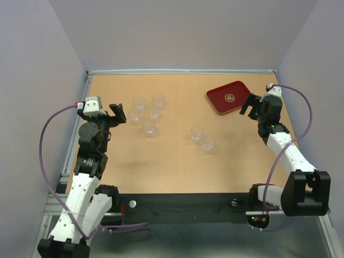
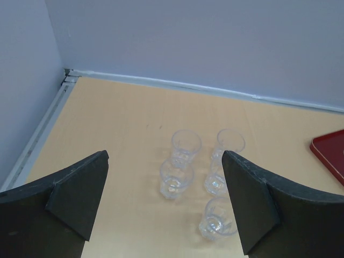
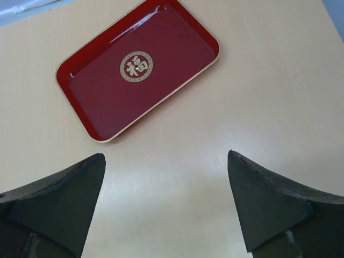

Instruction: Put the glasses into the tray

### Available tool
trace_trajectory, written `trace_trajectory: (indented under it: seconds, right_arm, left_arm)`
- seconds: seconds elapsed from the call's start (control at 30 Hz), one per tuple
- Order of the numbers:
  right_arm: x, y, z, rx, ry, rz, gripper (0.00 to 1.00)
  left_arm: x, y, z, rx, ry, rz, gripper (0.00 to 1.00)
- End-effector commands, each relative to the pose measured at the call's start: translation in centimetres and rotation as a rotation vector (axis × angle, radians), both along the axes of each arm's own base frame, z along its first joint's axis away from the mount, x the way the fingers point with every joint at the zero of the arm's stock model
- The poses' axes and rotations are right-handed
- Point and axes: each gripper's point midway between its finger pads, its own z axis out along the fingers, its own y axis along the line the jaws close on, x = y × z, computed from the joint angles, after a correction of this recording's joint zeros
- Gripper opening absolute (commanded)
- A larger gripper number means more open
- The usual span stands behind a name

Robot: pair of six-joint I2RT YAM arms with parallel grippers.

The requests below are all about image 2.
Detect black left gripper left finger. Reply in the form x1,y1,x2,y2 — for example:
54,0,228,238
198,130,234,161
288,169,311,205
1,150,109,257

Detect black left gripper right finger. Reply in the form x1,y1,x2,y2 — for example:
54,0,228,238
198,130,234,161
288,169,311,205
221,150,343,257

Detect clear faceted glass five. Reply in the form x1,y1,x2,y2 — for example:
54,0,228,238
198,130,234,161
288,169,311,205
199,197,238,240

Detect clear faceted glass four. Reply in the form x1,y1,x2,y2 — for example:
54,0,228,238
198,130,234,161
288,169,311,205
204,159,228,196

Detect clear faceted glass two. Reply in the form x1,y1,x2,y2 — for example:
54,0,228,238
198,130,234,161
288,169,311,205
211,128,246,160

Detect clear faceted glass three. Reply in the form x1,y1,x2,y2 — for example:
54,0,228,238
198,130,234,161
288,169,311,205
160,157,195,199

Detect clear faceted glass one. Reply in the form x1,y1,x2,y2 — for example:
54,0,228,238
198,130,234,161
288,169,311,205
171,129,202,168

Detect red tray gold emblem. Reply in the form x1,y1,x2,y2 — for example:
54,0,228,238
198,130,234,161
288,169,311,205
310,130,344,185

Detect aluminium left rail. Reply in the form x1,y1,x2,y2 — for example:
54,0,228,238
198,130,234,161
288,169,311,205
1,76,78,192

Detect aluminium rail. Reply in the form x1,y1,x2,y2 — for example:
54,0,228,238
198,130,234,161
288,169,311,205
1,76,78,192
65,68,343,113

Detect aluminium back rail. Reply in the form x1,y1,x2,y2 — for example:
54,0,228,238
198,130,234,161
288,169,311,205
65,68,343,113

